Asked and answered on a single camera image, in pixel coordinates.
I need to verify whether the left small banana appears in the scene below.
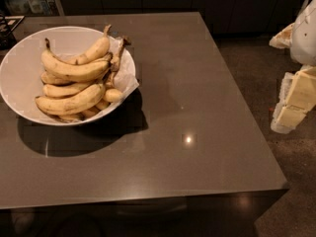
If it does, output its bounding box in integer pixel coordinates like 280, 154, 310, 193
40, 71, 71, 85

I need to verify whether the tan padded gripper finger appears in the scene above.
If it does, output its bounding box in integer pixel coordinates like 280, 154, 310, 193
271, 66, 316, 134
269, 24, 294, 49

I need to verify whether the bottom hidden banana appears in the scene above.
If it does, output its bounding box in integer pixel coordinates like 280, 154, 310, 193
59, 100, 110, 122

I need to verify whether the brown-stemmed right banana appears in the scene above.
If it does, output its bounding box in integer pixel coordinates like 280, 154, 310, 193
106, 36, 131, 88

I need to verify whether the middle yellow banana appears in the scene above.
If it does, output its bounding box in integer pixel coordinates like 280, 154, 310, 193
42, 82, 91, 98

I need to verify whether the white paper liner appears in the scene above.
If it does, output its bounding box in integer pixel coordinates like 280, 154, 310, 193
55, 37, 140, 101

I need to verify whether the white bowl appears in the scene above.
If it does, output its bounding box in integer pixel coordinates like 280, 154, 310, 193
0, 27, 121, 126

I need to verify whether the large front banana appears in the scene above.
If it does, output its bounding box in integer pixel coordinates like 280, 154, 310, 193
35, 83, 106, 116

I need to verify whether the long curved top banana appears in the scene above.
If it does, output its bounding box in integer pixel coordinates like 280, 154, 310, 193
40, 39, 113, 82

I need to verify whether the short stubby banana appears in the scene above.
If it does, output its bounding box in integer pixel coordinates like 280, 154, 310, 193
103, 88, 122, 103

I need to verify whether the upper right banana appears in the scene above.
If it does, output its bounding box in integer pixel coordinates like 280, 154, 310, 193
67, 25, 111, 65

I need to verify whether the black stovetop grate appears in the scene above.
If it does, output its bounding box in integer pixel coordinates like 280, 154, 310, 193
0, 12, 24, 50

